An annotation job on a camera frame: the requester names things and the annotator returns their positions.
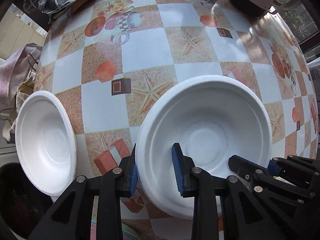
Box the small white foam bowl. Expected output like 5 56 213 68
15 90 77 197

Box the pink cloth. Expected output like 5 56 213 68
1 43 43 106

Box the washing machine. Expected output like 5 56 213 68
1 163 53 239

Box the beige cloth bag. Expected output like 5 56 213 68
2 76 35 144

